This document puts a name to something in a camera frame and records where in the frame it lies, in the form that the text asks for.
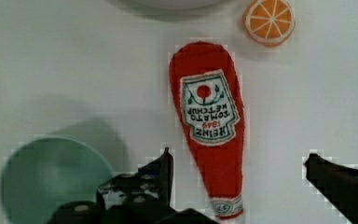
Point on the lavender oval plate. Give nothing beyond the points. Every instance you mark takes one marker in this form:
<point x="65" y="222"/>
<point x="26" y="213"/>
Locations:
<point x="177" y="4"/>

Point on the plush orange slice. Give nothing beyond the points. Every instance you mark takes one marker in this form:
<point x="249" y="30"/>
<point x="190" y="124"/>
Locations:
<point x="269" y="22"/>

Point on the green pot with handle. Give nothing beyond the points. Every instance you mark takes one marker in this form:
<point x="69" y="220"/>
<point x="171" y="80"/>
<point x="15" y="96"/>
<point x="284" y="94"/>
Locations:
<point x="46" y="173"/>

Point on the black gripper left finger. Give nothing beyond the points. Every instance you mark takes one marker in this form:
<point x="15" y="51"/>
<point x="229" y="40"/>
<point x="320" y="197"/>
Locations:
<point x="139" y="198"/>

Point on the red plush ketchup bottle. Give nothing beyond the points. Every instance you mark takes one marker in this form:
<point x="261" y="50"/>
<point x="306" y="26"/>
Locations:
<point x="207" y="96"/>

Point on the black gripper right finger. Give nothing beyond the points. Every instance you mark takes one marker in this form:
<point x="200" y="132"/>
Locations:
<point x="337" y="183"/>

